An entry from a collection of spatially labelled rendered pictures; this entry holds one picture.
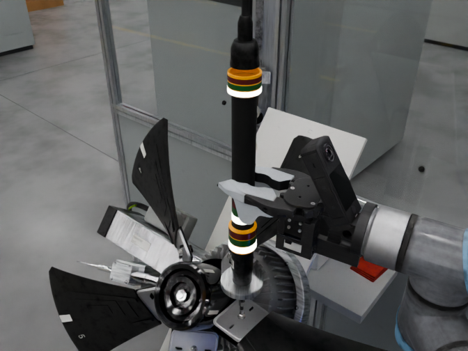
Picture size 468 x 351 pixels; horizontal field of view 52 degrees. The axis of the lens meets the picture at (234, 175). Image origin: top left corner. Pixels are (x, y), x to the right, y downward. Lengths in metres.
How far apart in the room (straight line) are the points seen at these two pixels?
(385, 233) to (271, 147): 0.59
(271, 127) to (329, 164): 0.56
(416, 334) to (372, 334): 1.14
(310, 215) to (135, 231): 0.62
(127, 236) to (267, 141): 0.40
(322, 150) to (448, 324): 0.26
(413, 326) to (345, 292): 0.75
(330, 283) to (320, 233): 0.77
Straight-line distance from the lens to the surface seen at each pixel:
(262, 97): 1.24
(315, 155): 0.59
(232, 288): 0.78
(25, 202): 3.46
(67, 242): 3.02
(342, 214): 0.61
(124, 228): 1.18
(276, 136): 1.14
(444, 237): 0.60
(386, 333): 1.76
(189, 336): 0.92
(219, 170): 1.81
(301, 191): 0.64
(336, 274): 1.44
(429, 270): 0.61
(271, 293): 0.96
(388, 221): 0.61
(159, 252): 1.11
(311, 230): 0.63
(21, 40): 6.57
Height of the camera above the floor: 1.84
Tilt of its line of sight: 32 degrees down
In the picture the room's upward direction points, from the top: straight up
